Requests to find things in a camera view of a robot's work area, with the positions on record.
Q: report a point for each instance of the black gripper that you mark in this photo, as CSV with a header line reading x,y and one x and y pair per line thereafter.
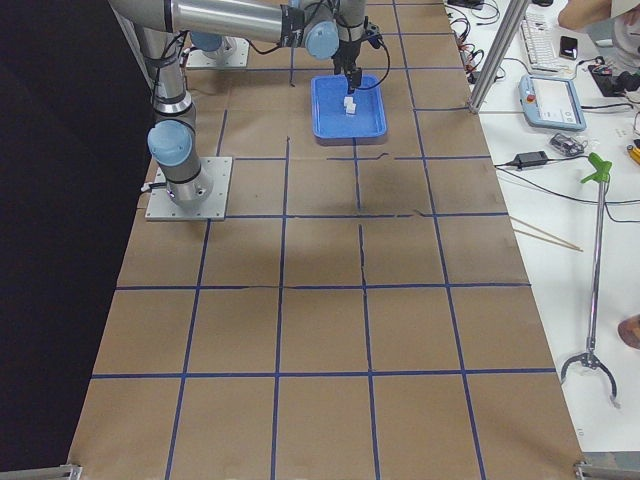
x,y
346,53

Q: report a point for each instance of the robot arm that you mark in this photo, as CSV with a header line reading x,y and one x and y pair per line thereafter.
x,y
332,30

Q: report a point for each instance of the blue plastic tray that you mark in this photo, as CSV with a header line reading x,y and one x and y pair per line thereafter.
x,y
338,115

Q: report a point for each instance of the white keyboard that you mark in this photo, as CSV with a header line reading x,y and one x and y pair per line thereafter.
x,y
540,53

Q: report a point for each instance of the black power adapter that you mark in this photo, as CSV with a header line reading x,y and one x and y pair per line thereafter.
x,y
530,159

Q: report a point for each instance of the teach pendant tablet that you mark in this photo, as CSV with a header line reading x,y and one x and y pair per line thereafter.
x,y
551,103

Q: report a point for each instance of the wooden chopsticks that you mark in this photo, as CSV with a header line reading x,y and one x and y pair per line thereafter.
x,y
527,229

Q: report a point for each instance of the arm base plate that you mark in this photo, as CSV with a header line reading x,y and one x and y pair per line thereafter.
x,y
203,198
232,54

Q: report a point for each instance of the aluminium frame post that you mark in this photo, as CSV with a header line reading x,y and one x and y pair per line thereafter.
x,y
506,32

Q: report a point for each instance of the green handled reacher grabber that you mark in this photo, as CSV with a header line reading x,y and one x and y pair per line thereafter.
x,y
588,357

